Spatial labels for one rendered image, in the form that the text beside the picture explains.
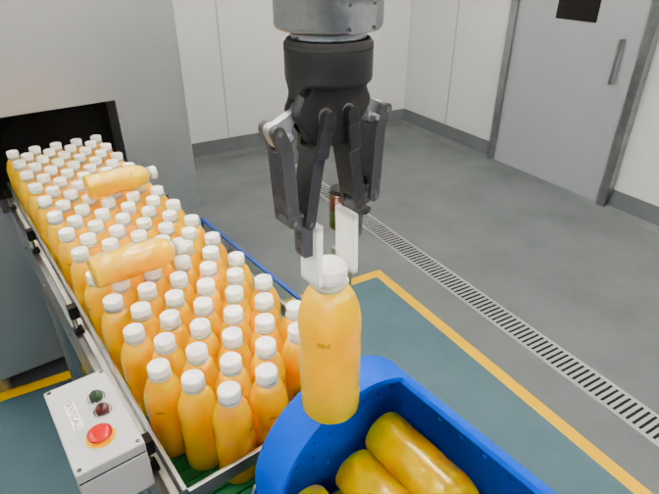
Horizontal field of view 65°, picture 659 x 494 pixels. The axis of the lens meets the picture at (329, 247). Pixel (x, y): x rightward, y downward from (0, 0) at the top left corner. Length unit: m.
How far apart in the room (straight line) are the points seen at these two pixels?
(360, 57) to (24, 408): 2.45
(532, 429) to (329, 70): 2.15
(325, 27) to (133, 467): 0.70
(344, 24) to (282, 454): 0.53
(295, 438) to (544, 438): 1.81
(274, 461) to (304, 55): 0.52
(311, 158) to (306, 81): 0.07
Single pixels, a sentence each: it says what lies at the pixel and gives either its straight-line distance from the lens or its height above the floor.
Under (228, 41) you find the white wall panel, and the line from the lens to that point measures 5.03.
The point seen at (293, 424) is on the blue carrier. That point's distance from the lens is 0.72.
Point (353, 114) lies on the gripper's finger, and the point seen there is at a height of 1.62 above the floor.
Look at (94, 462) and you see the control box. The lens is 0.88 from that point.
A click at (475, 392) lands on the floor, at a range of 2.52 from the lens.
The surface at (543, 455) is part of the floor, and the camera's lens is 2.37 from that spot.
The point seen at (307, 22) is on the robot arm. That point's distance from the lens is 0.42.
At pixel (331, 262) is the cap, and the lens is 0.54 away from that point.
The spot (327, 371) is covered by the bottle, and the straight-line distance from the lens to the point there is 0.59.
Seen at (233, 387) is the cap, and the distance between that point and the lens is 0.92.
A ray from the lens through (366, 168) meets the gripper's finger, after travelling 0.52.
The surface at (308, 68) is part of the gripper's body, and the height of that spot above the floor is 1.66.
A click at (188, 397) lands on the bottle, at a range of 0.96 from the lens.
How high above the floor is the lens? 1.75
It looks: 30 degrees down
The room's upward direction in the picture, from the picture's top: straight up
